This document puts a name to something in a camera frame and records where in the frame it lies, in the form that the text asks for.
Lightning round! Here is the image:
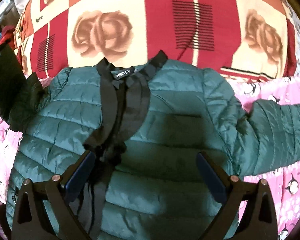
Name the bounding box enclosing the teal quilted puffer jacket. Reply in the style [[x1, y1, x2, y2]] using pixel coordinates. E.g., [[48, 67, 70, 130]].
[[0, 45, 300, 239]]

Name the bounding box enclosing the red clothes pile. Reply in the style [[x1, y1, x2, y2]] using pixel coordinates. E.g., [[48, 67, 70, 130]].
[[0, 25, 16, 50]]

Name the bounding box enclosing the pink penguin bed sheet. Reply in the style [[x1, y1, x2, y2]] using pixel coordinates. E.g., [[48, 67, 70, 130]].
[[0, 76, 300, 239]]

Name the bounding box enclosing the red cream rose blanket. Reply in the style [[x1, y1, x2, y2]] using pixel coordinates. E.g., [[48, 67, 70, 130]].
[[15, 0, 296, 81]]

